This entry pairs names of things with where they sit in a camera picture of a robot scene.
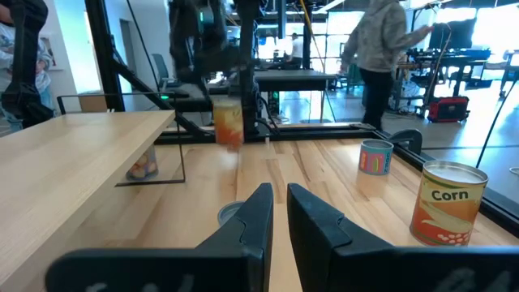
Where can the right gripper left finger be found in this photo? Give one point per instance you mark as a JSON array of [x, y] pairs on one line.
[[235, 259]]

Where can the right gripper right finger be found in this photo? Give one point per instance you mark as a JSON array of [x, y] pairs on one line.
[[324, 255]]

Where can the orange label tin can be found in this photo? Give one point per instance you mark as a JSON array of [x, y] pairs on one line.
[[228, 130]]

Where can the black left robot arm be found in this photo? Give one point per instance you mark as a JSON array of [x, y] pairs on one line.
[[182, 40]]

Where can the wooden shelf with black legs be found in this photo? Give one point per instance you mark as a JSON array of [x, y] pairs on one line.
[[61, 162]]

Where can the small blue label can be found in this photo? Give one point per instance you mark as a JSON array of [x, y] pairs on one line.
[[375, 160]]

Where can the corn label tin can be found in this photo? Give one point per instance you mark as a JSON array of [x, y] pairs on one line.
[[446, 211]]

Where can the peach pattern tin can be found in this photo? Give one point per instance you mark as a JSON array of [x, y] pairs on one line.
[[142, 166]]

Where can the black workbench table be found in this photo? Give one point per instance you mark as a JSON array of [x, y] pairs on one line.
[[292, 79]]

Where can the red equipment case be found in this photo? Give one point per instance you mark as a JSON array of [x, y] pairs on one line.
[[448, 109]]

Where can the grey office chair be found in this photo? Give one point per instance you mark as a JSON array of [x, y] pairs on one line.
[[160, 67]]

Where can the person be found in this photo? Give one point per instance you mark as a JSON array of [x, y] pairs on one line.
[[377, 40], [297, 48], [44, 65]]

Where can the black equipment workbench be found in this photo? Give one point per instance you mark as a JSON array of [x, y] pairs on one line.
[[446, 61]]

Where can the black monitor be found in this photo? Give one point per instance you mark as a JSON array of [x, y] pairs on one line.
[[454, 34]]

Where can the black frame clamp bracket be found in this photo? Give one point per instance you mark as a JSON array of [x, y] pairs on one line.
[[407, 140]]

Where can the black metal rig frame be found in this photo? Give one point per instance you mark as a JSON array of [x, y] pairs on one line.
[[248, 81]]

